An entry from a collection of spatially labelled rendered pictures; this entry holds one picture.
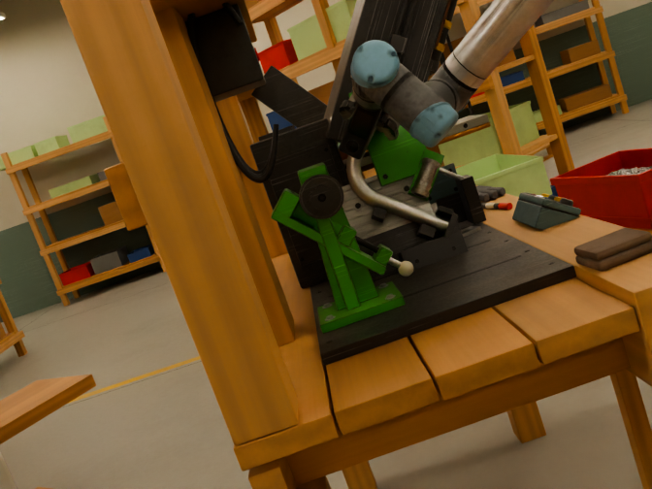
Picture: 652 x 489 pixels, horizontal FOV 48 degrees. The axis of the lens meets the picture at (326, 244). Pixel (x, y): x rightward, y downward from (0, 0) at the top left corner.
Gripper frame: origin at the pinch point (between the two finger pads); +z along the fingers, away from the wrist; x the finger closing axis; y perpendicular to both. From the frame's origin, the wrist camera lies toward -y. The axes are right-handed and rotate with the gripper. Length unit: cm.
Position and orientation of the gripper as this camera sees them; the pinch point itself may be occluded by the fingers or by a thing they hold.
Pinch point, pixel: (368, 128)
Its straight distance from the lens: 153.0
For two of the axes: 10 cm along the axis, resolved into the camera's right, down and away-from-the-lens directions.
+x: -9.0, -4.2, 0.9
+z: 0.5, 1.0, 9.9
